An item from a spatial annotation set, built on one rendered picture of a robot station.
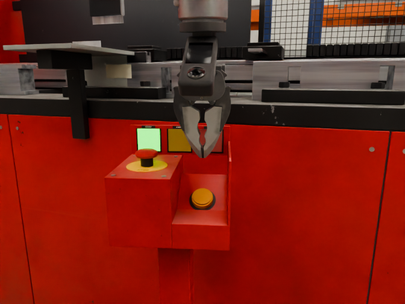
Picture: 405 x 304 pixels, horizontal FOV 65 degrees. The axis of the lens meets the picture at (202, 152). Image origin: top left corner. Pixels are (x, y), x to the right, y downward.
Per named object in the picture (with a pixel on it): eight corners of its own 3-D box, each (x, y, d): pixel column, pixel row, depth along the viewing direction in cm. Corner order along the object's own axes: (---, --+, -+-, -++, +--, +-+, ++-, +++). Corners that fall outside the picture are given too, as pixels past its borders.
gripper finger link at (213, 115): (221, 149, 58) (222, 98, 56) (221, 160, 53) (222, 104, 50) (204, 149, 59) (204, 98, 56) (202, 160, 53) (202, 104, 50)
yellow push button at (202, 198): (191, 212, 58) (190, 205, 56) (193, 193, 60) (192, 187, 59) (212, 212, 57) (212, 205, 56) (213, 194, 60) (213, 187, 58)
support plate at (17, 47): (2, 50, 71) (2, 45, 70) (80, 56, 95) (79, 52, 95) (71, 47, 65) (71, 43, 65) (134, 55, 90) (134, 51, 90)
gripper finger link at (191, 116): (204, 149, 59) (204, 98, 56) (202, 160, 53) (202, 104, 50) (187, 149, 59) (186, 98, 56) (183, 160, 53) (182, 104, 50)
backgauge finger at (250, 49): (231, 56, 86) (232, 37, 85) (247, 60, 110) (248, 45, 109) (277, 55, 83) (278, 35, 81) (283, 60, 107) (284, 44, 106)
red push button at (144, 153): (132, 172, 55) (131, 152, 54) (138, 166, 59) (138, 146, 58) (155, 172, 55) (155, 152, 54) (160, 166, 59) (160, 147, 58)
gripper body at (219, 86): (226, 97, 57) (227, 25, 53) (226, 106, 49) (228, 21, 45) (183, 97, 58) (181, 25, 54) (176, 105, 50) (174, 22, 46)
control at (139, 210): (108, 247, 53) (100, 140, 49) (134, 207, 69) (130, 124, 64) (229, 251, 52) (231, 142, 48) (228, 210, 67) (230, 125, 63)
